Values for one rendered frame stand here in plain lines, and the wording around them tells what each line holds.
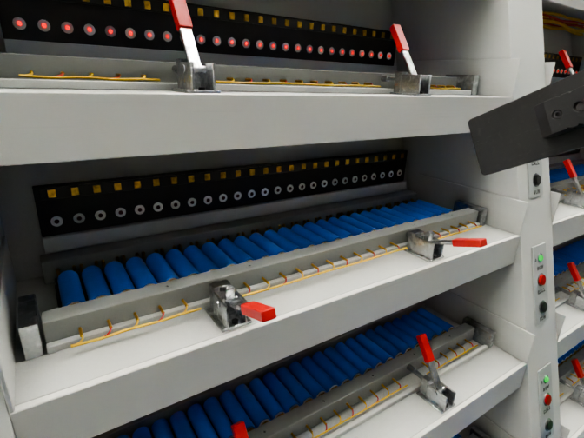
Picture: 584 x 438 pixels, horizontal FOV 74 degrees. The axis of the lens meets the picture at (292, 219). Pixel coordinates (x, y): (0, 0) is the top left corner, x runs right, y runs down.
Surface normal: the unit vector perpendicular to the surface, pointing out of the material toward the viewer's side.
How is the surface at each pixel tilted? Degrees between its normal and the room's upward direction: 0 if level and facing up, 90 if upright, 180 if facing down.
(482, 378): 16
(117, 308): 106
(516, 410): 90
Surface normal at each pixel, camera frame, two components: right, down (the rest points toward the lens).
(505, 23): -0.83, 0.16
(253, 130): 0.55, 0.30
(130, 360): 0.04, -0.94
